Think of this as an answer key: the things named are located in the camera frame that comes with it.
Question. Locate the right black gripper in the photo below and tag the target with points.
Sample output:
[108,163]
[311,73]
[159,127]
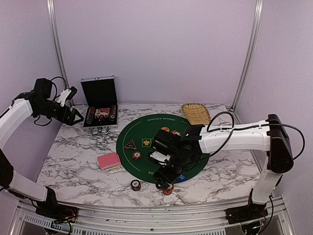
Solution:
[158,179]

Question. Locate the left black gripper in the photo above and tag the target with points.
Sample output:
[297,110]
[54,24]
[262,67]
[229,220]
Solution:
[70,114]

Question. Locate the red poker chip stack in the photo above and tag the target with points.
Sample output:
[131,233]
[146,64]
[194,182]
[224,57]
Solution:
[169,190]

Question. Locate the triangular dealer button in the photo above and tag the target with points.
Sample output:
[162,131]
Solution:
[131,145]

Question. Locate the orange big blind button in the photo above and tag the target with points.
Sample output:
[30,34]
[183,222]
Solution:
[165,129]

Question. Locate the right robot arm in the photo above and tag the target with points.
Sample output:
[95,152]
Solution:
[198,142]

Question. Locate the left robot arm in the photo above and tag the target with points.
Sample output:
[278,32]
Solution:
[19,143]

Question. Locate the left chip row in case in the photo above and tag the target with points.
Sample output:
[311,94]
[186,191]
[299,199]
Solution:
[90,115]

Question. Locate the chip row in case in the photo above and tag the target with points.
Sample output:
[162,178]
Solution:
[112,113]
[90,115]

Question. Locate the blue small blind button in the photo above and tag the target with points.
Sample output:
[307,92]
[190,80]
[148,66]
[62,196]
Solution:
[182,178]

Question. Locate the red card deck in case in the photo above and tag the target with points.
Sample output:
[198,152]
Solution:
[102,112]

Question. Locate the aluminium poker chip case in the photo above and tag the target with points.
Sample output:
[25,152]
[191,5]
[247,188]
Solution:
[100,92]

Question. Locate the dark poker chip stack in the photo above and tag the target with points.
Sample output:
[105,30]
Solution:
[135,185]

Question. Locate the right chip row in case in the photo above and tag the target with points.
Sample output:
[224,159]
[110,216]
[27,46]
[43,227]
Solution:
[112,113]

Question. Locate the green round poker mat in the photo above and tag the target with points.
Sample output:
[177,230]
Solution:
[143,130]

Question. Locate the pink playing card deck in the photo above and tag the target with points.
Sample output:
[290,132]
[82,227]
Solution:
[109,161]

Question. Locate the woven bamboo tray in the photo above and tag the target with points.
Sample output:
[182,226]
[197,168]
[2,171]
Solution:
[196,113]

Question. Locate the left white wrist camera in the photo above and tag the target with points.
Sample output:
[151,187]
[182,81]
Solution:
[65,95]

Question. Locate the front aluminium rail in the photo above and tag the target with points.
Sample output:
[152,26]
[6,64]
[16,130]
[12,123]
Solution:
[198,219]

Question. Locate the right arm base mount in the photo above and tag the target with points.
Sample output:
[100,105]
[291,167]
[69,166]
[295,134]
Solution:
[243,214]

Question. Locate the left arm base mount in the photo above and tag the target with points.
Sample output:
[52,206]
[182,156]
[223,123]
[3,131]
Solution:
[60,214]

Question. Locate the left aluminium frame post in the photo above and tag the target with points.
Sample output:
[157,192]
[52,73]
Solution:
[56,40]

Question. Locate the aluminium frame post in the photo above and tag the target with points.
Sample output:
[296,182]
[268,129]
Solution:
[56,40]
[256,24]

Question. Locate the right aluminium frame post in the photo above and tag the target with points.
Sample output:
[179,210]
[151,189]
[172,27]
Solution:
[256,24]

